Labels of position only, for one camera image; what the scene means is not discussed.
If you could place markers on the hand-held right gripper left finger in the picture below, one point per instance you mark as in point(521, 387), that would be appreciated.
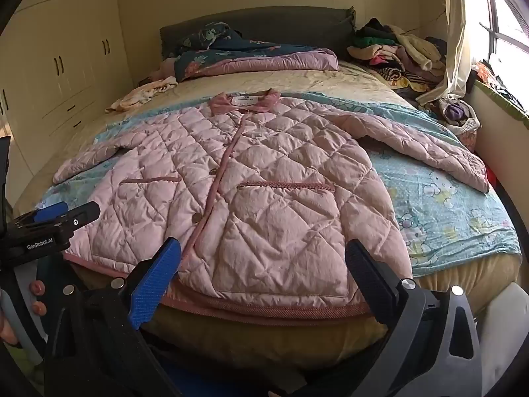
point(155, 281)

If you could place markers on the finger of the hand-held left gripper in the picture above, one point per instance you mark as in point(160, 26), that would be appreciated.
point(51, 211)
point(80, 215)

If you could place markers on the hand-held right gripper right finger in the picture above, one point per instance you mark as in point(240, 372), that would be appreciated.
point(372, 281)

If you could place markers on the pink quilted jacket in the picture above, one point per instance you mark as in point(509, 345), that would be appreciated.
point(268, 173)

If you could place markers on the basket of clothes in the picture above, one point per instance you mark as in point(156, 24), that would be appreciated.
point(454, 113)

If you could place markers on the pile of mixed clothes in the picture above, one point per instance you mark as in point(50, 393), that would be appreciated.
point(392, 49)

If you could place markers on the clothes on windowsill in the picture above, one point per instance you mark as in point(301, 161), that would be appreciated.
point(492, 78)

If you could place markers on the person's left hand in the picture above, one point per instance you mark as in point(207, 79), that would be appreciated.
point(37, 295)

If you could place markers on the blue cartoon print sheet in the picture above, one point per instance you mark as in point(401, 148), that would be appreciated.
point(434, 198)

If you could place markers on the orange and white garment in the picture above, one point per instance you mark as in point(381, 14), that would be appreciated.
point(140, 93)

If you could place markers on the white smooth object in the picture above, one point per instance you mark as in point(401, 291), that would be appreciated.
point(506, 339)

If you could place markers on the cream wardrobe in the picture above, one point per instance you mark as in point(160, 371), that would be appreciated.
point(62, 62)

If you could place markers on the pink cloth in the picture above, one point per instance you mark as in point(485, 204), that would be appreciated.
point(163, 68)

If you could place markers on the bed with beige sheet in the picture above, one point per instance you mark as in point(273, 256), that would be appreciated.
point(330, 80)

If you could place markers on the green windowsill cushion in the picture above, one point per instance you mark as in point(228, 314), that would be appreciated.
point(502, 105)

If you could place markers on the dark floral quilt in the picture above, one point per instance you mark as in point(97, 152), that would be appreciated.
point(231, 49)

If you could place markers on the cream curtain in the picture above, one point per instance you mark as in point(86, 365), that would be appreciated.
point(456, 41)

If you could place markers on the dark grey headboard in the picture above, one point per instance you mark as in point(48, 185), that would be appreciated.
point(289, 25)

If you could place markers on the window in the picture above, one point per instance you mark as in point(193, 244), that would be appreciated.
point(504, 12)

